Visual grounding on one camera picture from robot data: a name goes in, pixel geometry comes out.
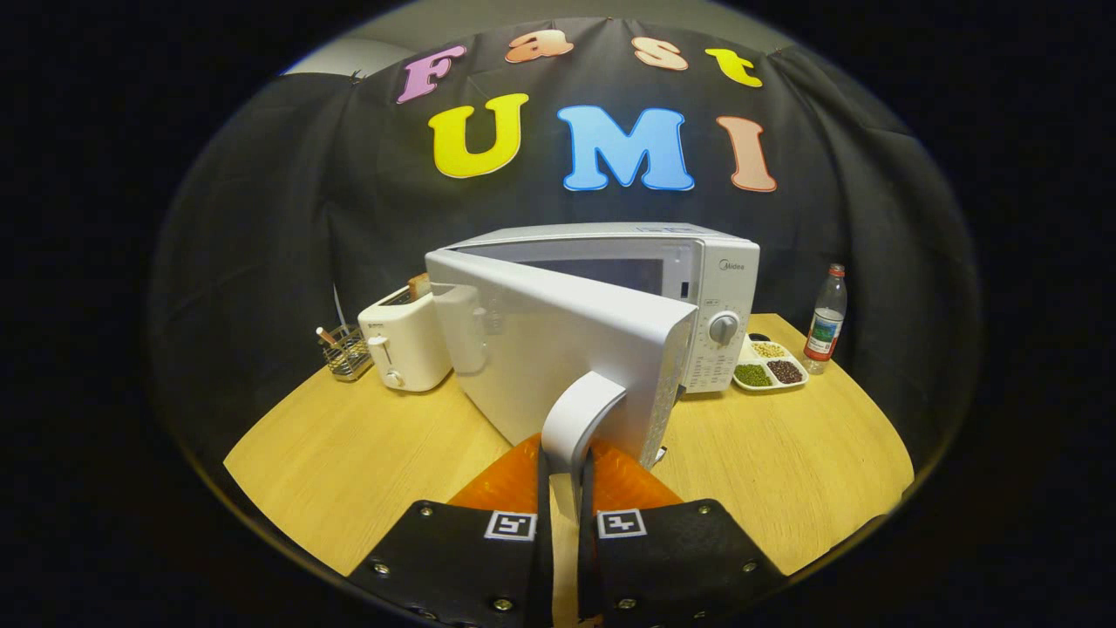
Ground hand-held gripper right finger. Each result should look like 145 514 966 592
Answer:
577 440 790 628

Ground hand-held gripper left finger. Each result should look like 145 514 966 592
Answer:
347 432 556 628

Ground white toaster oven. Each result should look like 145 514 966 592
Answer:
425 222 761 524

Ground white bread toaster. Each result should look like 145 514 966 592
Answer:
357 283 454 393

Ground white divided dish of beans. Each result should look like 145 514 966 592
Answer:
732 336 810 393

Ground clear plastic water bottle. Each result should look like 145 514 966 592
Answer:
803 264 848 375

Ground black backdrop cloth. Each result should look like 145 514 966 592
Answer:
148 17 986 489

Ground wire mesh utensil basket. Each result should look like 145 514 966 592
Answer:
316 324 374 383

